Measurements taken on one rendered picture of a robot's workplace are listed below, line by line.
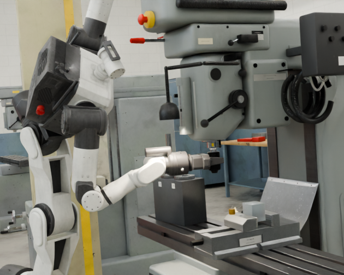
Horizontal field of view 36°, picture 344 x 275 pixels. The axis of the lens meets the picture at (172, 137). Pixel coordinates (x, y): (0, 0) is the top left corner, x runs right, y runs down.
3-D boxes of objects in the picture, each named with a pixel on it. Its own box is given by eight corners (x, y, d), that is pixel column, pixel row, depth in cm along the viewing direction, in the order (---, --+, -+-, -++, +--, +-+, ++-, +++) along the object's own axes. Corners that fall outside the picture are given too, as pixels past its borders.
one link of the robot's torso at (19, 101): (5, 105, 232) (23, 80, 222) (30, 103, 242) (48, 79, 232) (29, 159, 224) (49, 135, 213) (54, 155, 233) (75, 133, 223)
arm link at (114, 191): (138, 191, 194) (93, 221, 192) (134, 184, 204) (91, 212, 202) (123, 168, 192) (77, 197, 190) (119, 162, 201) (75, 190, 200)
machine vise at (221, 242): (214, 260, 168) (212, 226, 168) (193, 250, 182) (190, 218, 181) (303, 241, 183) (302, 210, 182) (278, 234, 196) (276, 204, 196)
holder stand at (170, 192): (184, 226, 219) (181, 178, 218) (155, 220, 237) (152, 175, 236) (207, 221, 226) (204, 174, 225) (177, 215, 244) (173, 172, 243)
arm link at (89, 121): (68, 149, 185) (71, 109, 183) (64, 144, 194) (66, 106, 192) (101, 149, 190) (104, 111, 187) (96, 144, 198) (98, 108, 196)
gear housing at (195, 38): (194, 51, 185) (191, 22, 184) (162, 59, 207) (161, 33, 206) (272, 49, 200) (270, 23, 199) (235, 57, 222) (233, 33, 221)
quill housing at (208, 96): (206, 142, 190) (200, 52, 188) (179, 141, 208) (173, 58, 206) (250, 137, 198) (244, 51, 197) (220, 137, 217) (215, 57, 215)
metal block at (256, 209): (253, 222, 179) (251, 205, 179) (243, 220, 185) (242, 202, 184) (265, 220, 181) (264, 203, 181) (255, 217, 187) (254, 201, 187)
